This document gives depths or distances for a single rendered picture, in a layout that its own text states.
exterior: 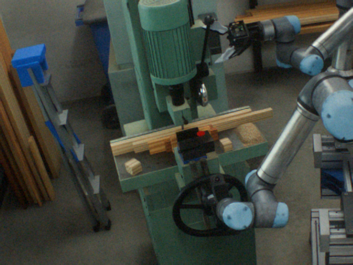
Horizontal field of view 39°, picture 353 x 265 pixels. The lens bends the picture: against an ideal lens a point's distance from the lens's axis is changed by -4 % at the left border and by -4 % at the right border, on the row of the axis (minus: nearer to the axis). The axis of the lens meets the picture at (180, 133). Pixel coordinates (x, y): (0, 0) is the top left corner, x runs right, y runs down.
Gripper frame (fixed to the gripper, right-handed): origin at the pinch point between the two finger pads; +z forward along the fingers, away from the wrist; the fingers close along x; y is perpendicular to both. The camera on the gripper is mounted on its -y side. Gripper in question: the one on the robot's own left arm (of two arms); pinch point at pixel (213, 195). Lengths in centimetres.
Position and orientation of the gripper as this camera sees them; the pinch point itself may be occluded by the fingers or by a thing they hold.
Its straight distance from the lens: 177.8
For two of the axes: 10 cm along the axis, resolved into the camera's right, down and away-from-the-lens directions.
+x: 9.6, -2.6, 1.3
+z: -1.3, -0.1, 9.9
